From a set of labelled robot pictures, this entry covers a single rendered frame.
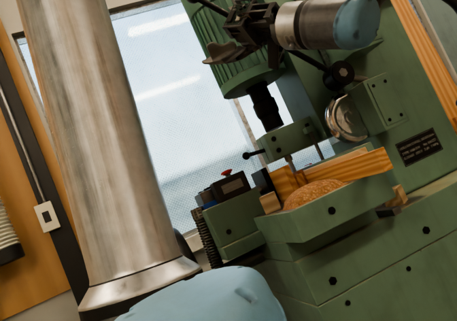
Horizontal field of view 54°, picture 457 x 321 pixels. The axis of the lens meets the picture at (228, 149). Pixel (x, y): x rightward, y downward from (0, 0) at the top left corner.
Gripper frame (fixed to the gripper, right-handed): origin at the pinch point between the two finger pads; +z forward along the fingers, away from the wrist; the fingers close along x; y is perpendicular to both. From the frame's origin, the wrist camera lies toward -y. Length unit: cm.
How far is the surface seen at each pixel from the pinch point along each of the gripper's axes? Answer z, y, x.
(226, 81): 2.6, -10.9, 4.9
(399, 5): 43, -158, -149
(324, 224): -33.8, -13.3, 32.3
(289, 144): -11.0, -26.3, 12.3
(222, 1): 4.7, -0.6, -11.4
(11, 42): 164, -17, -17
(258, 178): -6.2, -26.4, 22.5
